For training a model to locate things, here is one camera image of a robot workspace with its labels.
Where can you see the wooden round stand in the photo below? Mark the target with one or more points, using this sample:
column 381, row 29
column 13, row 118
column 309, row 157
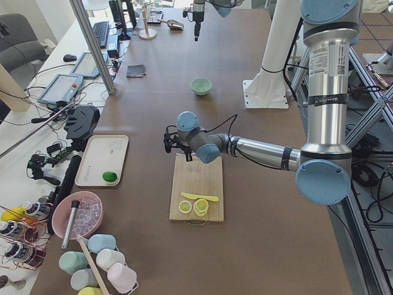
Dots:
column 146, row 33

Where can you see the pale blue cup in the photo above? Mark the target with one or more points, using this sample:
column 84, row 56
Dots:
column 83, row 278

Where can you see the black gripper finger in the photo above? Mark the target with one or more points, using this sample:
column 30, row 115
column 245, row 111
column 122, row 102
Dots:
column 197, row 28
column 188, row 156

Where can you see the copper wire bottle rack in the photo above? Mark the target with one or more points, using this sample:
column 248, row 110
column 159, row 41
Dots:
column 23, row 243

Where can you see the pink bowl with ice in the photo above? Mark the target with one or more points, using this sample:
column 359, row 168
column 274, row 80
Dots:
column 89, row 215

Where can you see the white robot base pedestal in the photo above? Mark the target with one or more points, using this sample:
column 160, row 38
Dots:
column 267, row 89

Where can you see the bamboo cutting board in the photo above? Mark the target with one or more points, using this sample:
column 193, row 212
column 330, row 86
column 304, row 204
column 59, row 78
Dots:
column 195, row 177

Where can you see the cream rabbit tray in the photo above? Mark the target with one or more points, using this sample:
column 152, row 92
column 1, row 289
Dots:
column 103, row 153

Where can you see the metal cylinder muddler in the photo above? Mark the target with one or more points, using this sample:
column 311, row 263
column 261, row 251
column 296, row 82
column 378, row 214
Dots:
column 67, row 234

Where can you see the black long bar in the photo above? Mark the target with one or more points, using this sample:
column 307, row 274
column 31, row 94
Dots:
column 62, row 191

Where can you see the stacked lemon slices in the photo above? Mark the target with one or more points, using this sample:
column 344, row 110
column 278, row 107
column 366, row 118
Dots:
column 201, row 207

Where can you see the yellow lemon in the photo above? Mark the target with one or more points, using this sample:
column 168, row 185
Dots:
column 13, row 214

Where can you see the far teach pendant tablet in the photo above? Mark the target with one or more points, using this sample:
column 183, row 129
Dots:
column 86, row 66

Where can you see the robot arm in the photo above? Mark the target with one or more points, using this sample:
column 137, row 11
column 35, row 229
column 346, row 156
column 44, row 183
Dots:
column 223, row 7
column 323, row 164

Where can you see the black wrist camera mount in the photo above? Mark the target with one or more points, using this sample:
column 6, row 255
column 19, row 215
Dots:
column 170, row 138
column 187, row 13

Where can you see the black keyboard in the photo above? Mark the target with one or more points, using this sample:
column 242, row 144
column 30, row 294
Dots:
column 101, row 32

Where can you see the grey folded cloth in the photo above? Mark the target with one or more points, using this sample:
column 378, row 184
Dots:
column 136, row 71

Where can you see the black power box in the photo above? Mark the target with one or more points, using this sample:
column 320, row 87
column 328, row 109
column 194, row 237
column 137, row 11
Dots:
column 113, row 46

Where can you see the green cup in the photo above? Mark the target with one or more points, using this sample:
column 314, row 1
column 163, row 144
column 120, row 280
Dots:
column 72, row 261

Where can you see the grey office chair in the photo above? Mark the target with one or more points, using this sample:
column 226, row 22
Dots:
column 19, row 43

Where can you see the green ceramic bowl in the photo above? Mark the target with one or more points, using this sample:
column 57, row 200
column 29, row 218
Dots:
column 201, row 86

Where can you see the black computer mouse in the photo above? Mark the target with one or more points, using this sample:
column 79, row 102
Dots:
column 69, row 58

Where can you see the near teach pendant tablet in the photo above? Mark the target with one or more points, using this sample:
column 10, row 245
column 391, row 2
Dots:
column 62, row 88

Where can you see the aluminium frame post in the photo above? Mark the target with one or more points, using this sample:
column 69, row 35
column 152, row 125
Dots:
column 87, row 31

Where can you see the black gripper part on desk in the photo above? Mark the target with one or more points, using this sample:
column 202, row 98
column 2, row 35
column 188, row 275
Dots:
column 80, row 125

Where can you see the yellow plastic knife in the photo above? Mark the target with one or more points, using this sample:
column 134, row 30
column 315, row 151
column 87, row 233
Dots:
column 204, row 197

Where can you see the pink cup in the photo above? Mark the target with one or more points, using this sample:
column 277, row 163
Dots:
column 123, row 278

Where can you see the green lime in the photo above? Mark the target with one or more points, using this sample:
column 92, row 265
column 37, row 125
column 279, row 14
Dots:
column 109, row 176

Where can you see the metal scoop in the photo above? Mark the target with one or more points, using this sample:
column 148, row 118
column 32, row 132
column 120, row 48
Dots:
column 172, row 24

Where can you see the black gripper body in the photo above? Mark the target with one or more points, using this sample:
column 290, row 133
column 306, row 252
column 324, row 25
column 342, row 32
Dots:
column 186, row 150
column 197, row 16

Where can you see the white cup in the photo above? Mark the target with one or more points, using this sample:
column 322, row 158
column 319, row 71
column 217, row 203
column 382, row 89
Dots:
column 106, row 258

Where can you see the yellow cup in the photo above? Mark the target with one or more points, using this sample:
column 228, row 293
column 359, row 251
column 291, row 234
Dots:
column 90, row 291

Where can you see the teach pendant tablet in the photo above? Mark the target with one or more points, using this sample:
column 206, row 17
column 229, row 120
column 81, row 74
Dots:
column 86, row 66
column 62, row 88

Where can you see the single lemon slice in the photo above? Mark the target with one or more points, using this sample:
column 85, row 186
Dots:
column 185, row 206

